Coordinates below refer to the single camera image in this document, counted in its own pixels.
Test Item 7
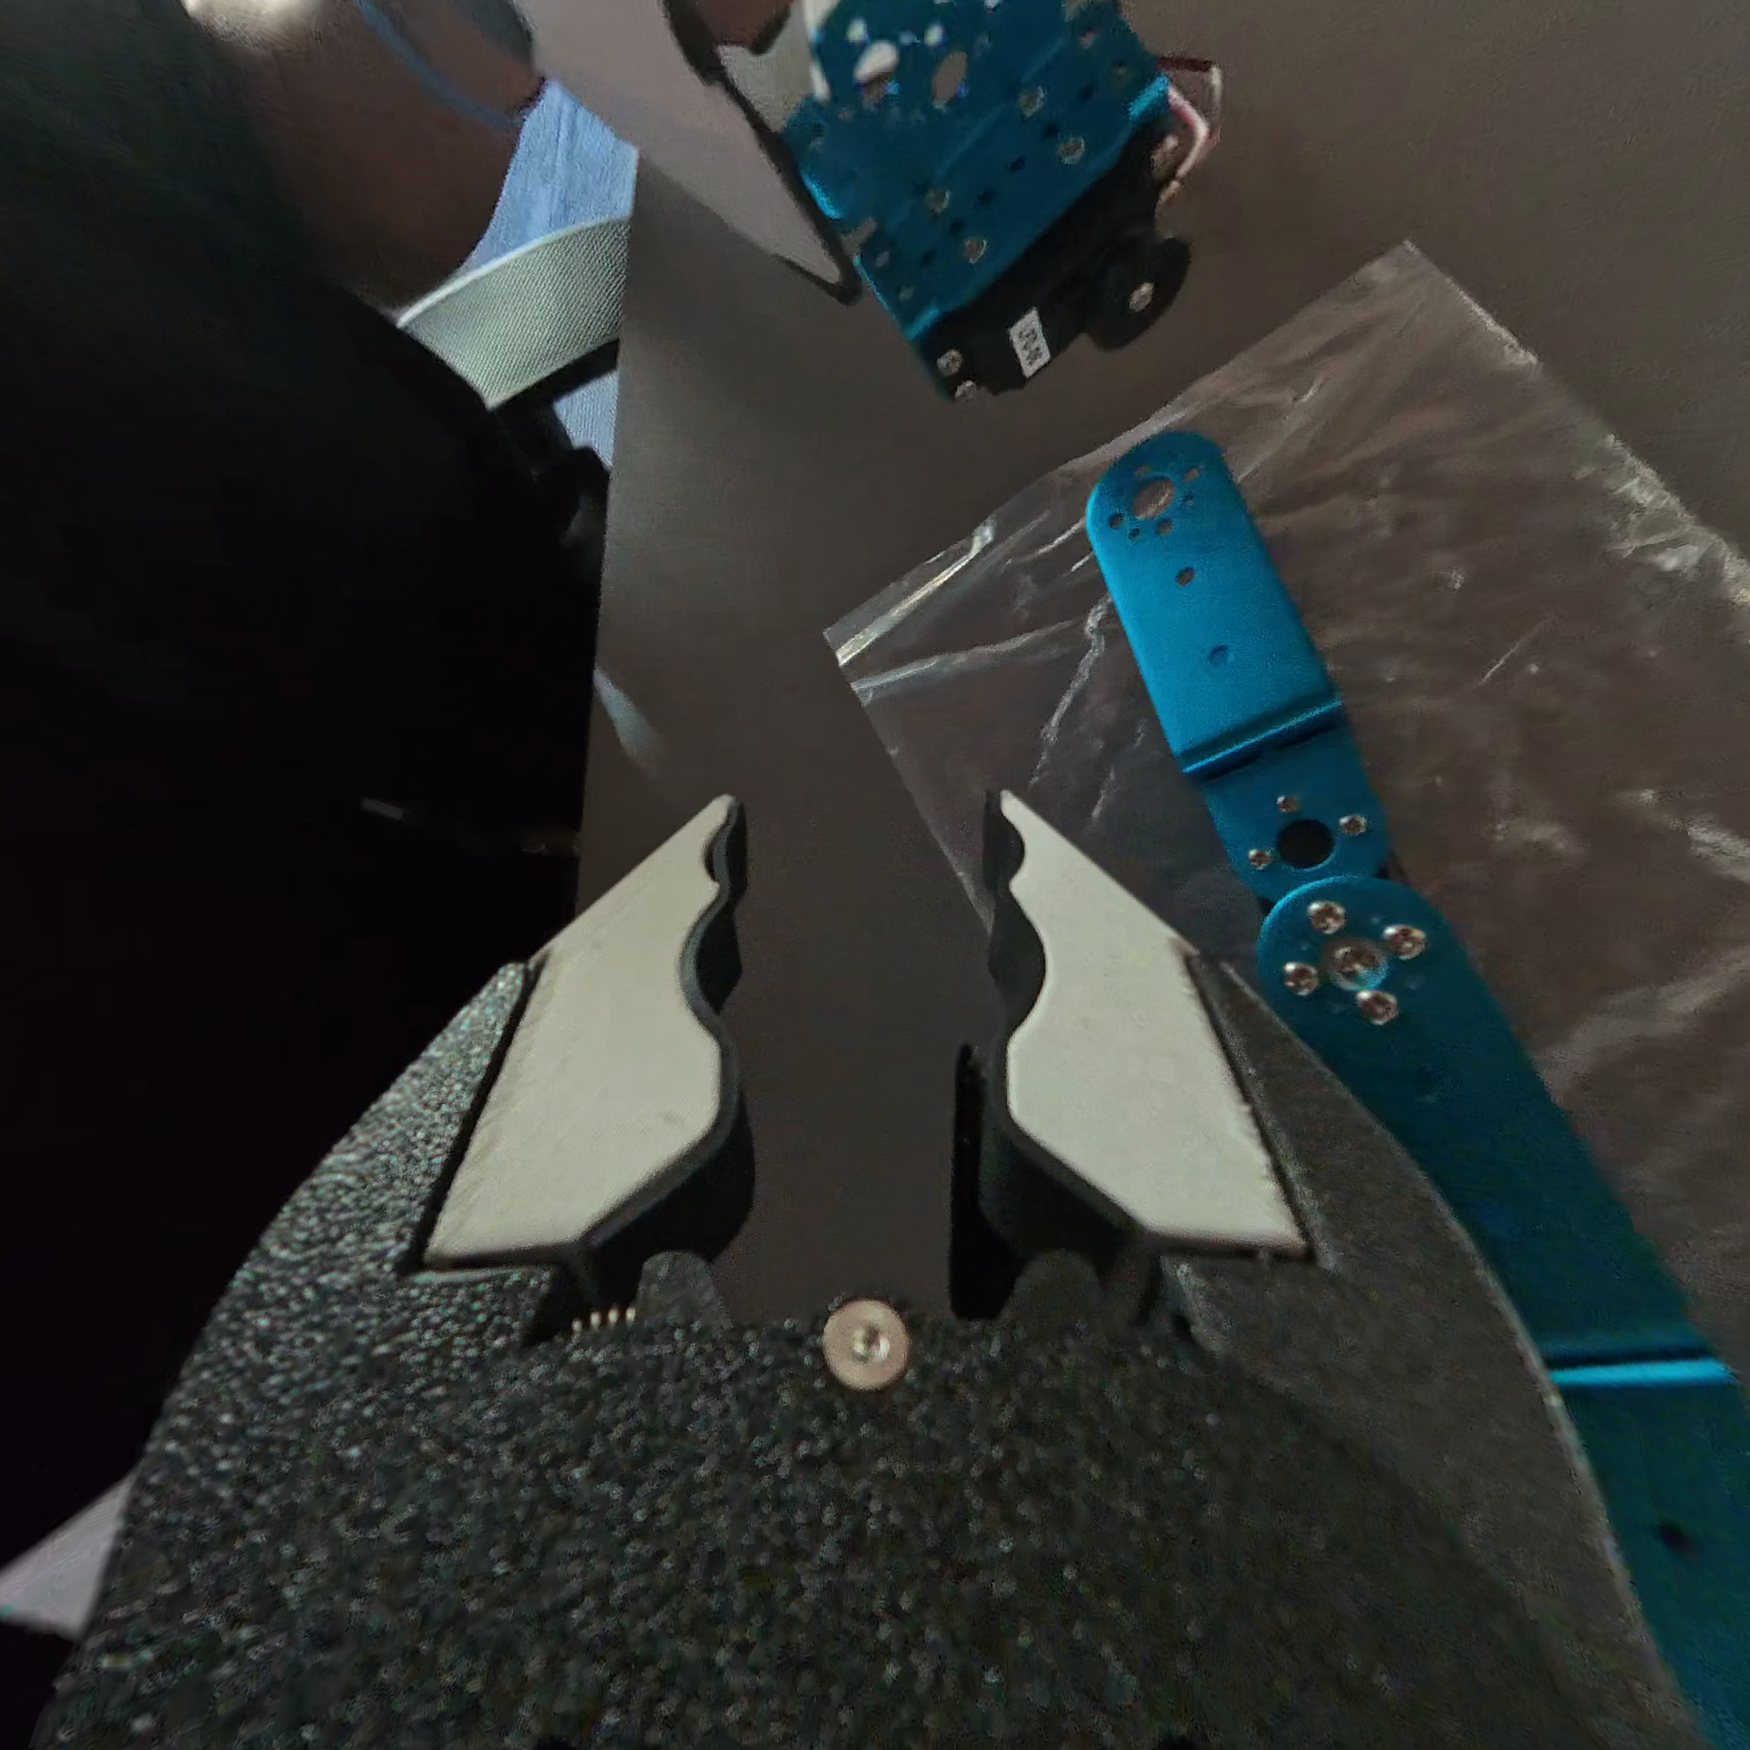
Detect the large clear plastic bag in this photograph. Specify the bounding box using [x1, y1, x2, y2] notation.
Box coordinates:
[822, 245, 1750, 1383]

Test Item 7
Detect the blue toy robot arm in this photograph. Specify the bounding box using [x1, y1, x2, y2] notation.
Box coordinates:
[1083, 427, 1750, 1750]

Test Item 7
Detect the person's left forearm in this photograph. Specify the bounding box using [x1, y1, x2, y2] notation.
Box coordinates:
[239, 0, 549, 308]

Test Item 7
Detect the grey desk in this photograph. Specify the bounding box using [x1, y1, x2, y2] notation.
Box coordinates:
[575, 0, 1750, 1369]

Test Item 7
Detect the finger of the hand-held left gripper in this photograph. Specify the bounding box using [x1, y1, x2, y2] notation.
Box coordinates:
[524, 0, 866, 306]

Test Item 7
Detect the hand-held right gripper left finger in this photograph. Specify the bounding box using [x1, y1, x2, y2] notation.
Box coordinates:
[417, 795, 757, 1274]

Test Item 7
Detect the black office chair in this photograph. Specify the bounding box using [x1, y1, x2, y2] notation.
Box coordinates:
[395, 225, 634, 413]

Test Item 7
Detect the blue wristband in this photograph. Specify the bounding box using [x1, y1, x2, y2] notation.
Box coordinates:
[352, 0, 536, 135]

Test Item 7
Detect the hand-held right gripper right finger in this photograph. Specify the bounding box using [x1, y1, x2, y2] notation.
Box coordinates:
[983, 791, 1314, 1260]

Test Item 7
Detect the blue servo bracket assembly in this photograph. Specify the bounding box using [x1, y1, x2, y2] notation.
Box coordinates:
[784, 0, 1193, 405]

